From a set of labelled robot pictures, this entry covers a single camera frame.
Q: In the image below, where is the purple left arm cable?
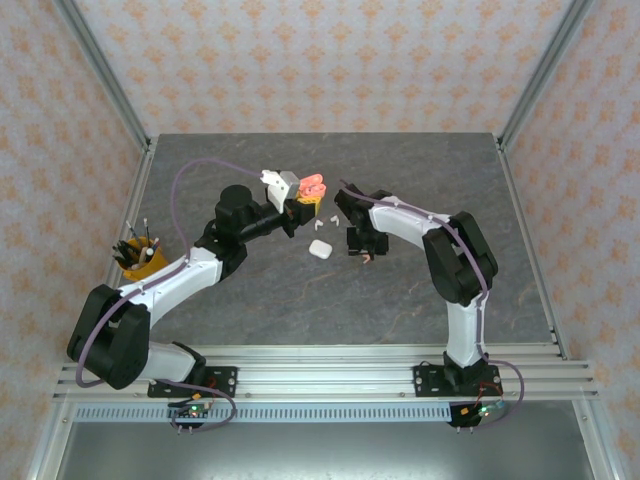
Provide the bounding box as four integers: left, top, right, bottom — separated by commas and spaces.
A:
74, 157, 266, 434

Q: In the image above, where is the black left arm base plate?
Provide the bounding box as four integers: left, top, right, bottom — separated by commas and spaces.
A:
147, 365, 239, 399

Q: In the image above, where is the pink earbud charging case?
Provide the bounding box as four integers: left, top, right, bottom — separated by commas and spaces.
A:
298, 171, 328, 200

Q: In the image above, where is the aluminium mounting rail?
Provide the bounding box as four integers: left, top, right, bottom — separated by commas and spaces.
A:
53, 343, 599, 402

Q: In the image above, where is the slotted grey cable duct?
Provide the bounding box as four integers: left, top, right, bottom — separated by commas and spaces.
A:
74, 405, 451, 423

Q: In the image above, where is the aluminium frame post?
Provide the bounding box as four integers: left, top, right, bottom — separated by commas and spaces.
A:
498, 0, 595, 151
52, 0, 154, 154

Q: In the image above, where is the aluminium side rail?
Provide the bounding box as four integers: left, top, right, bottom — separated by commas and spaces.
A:
77, 137, 159, 362
497, 138, 570, 361

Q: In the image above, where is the grey metal sheet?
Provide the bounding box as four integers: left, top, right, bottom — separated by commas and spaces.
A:
54, 422, 596, 480

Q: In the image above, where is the yellow pen cup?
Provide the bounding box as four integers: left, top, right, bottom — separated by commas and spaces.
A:
122, 237, 170, 282

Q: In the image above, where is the aluminium frame leg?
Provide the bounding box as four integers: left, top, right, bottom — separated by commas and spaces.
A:
27, 399, 76, 480
572, 399, 624, 480

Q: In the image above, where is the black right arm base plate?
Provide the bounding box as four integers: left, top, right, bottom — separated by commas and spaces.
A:
413, 363, 501, 399

